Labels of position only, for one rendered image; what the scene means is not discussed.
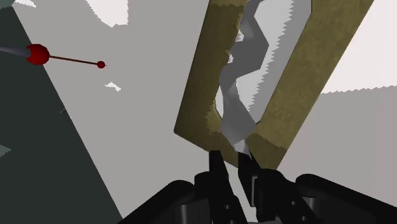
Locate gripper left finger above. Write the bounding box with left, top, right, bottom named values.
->
left=118, top=150, right=249, bottom=224

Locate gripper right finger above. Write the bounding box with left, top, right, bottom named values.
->
left=237, top=152, right=397, bottom=224

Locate olive brown frame grey zigzag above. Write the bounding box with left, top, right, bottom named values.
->
left=173, top=0, right=375, bottom=171

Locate red ball-tipped tool grey handle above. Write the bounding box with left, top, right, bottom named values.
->
left=0, top=43, right=107, bottom=69

